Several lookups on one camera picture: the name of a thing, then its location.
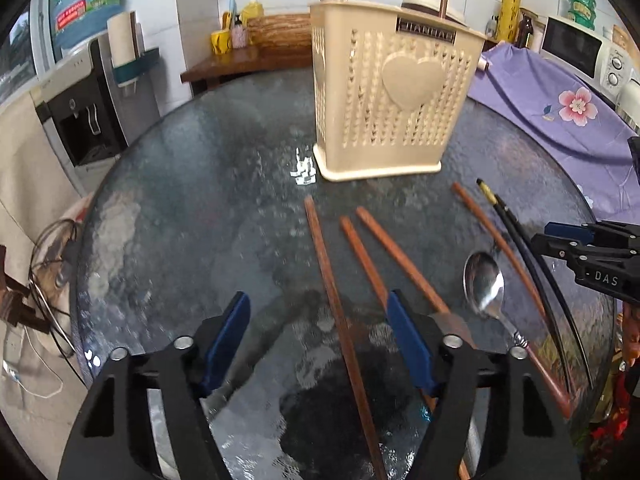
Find purple floral cloth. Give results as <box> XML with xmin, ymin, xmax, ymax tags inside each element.
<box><xmin>469</xmin><ymin>42</ymin><xmax>639</xmax><ymax>224</ymax></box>

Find wooden chair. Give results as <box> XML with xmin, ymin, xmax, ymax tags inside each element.
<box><xmin>0</xmin><ymin>245</ymin><xmax>51</xmax><ymax>334</ymax></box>

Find yellow mug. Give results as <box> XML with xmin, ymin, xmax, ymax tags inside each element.
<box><xmin>209</xmin><ymin>29</ymin><xmax>232</xmax><ymax>55</ymax></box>

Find metal spoon wooden handle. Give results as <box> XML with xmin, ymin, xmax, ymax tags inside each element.
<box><xmin>462</xmin><ymin>252</ymin><xmax>573</xmax><ymax>419</ymax></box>

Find wooden side table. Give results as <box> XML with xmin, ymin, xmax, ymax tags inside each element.
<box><xmin>180</xmin><ymin>46</ymin><xmax>312</xmax><ymax>96</ymax></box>

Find yellow soap dispenser bottle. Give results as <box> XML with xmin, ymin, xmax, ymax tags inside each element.
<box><xmin>240</xmin><ymin>0</ymin><xmax>264</xmax><ymax>26</ymax></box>

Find round glass table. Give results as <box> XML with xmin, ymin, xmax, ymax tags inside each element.
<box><xmin>72</xmin><ymin>70</ymin><xmax>593</xmax><ymax>479</ymax></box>

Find white microwave oven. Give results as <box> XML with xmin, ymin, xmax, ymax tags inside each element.
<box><xmin>539</xmin><ymin>16</ymin><xmax>639</xmax><ymax>103</ymax></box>

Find white water dispenser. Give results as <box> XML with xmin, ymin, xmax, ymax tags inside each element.
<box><xmin>32</xmin><ymin>32</ymin><xmax>160</xmax><ymax>196</ymax></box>

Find yellow roll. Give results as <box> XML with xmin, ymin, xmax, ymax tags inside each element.
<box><xmin>496</xmin><ymin>0</ymin><xmax>521</xmax><ymax>44</ymax></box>

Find brown woven basin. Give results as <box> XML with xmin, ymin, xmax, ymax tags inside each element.
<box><xmin>247</xmin><ymin>13</ymin><xmax>311</xmax><ymax>51</ymax></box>

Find brown white rice cooker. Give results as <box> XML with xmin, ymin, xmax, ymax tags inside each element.
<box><xmin>400</xmin><ymin>0</ymin><xmax>465</xmax><ymax>26</ymax></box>

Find dark glass bottle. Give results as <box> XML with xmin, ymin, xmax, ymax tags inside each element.
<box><xmin>514</xmin><ymin>14</ymin><xmax>534</xmax><ymax>49</ymax></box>

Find black chopstick gold tip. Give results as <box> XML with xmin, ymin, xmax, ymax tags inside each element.
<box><xmin>476</xmin><ymin>178</ymin><xmax>575</xmax><ymax>398</ymax></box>

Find cream plastic utensil holder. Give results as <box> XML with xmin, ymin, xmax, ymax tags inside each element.
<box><xmin>309</xmin><ymin>0</ymin><xmax>486</xmax><ymax>181</ymax></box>

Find green stacked bowls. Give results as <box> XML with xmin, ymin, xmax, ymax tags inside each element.
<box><xmin>567</xmin><ymin>0</ymin><xmax>597</xmax><ymax>30</ymax></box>

